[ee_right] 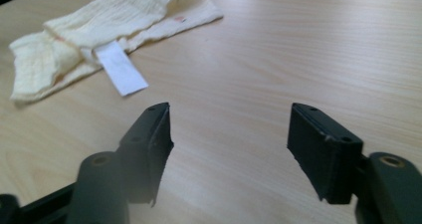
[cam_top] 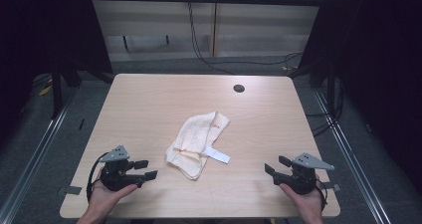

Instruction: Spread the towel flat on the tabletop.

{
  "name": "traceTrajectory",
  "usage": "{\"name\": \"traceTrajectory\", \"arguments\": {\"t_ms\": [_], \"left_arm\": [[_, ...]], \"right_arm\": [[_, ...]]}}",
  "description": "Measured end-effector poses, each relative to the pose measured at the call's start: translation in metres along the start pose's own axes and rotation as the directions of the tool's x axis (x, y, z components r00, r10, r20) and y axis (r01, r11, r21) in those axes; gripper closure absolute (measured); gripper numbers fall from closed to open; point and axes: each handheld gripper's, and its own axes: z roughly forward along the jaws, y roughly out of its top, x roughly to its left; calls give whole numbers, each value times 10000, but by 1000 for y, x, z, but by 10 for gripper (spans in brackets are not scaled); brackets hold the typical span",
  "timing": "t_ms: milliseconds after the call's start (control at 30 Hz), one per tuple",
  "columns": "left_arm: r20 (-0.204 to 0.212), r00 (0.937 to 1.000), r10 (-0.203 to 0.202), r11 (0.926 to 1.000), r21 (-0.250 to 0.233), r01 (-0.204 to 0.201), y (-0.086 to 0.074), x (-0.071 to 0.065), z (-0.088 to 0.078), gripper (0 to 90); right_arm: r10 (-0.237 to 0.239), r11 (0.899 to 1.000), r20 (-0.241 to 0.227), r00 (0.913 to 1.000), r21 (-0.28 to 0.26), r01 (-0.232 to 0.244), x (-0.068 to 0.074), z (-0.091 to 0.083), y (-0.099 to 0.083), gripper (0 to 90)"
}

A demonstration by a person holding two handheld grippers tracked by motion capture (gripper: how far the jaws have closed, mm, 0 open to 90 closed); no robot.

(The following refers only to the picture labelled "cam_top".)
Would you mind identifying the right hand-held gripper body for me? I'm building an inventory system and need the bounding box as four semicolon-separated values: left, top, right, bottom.
272;152;335;196

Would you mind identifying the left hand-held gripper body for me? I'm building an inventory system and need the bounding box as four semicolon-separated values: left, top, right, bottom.
99;144;147;192

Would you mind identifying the white towel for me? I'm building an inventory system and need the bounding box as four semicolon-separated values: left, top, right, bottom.
164;111;232;181

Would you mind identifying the person's left hand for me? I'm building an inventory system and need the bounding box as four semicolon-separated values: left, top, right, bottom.
87;169;138;216

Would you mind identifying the person's right hand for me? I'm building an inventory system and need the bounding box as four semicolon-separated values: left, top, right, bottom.
278;173;325;218

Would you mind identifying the grey tape strip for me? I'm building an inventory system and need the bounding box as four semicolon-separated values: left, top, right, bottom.
320;181;341;192
58;185;83;196

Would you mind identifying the black metal stand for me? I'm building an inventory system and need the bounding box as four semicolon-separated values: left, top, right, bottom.
49;62;83;119

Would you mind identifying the yellow floor scrap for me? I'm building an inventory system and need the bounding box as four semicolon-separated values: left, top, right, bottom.
37;84;54;97

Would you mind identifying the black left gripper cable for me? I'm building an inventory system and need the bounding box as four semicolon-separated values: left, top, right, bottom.
86;152;109;202

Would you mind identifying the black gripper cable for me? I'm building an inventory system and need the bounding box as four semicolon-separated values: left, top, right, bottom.
86;152;109;202
314;178;329;212

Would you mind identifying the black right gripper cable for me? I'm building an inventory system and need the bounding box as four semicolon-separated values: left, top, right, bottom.
314;178;329;212

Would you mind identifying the black cable bundle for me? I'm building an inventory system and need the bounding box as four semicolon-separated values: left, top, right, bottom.
305;78;345;138

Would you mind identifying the aluminium floor rail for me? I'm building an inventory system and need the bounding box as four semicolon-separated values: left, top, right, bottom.
0;90;78;224
313;89;393;224

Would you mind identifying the black floor cable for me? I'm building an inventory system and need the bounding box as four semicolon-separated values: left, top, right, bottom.
204;52;304;68

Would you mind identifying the black hanging cable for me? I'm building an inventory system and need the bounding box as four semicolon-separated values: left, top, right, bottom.
186;1;237;76

